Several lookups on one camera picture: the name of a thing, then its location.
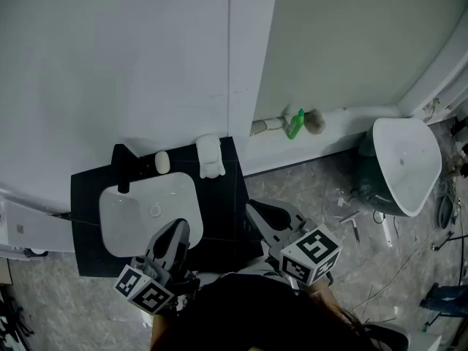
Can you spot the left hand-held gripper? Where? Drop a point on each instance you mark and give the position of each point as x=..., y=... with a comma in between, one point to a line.
x=146, y=291

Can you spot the white curved frame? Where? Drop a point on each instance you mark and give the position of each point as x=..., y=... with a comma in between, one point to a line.
x=442, y=71

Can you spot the black and white bathtub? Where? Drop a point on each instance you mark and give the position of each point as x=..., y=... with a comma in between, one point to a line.
x=406, y=163

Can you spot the white toilet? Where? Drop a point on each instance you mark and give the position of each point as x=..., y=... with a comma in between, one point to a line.
x=424, y=344

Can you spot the person's right forearm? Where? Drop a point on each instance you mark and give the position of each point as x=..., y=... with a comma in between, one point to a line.
x=316, y=293

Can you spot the black faucet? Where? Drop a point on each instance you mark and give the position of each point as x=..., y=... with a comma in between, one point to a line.
x=120, y=166

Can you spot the grey bucket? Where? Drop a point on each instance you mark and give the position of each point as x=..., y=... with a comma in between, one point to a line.
x=444, y=212

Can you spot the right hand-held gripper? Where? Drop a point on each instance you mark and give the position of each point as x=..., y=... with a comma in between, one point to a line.
x=311, y=254

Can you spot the white sink basin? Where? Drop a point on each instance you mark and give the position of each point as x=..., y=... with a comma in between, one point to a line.
x=124, y=210

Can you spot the person's left forearm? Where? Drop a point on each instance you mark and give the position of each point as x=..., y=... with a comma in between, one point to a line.
x=161, y=331

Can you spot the white pipe with grey end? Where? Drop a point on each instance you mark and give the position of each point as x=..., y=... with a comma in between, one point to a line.
x=270, y=123

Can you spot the white water dispenser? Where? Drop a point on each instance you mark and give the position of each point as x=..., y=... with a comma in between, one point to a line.
x=36, y=229

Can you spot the person's dark shirt torso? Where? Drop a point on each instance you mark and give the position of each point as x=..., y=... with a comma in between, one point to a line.
x=256, y=316

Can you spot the grey fluffy scrub ball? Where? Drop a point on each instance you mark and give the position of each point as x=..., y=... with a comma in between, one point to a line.
x=315, y=122

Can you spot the white soap bar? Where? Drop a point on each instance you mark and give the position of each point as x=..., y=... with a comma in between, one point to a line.
x=162, y=162

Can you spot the green plastic bottle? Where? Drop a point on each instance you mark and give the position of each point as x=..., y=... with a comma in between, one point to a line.
x=295, y=124

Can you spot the wooden vanity cabinet black top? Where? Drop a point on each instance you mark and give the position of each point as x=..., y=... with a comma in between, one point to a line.
x=226, y=203

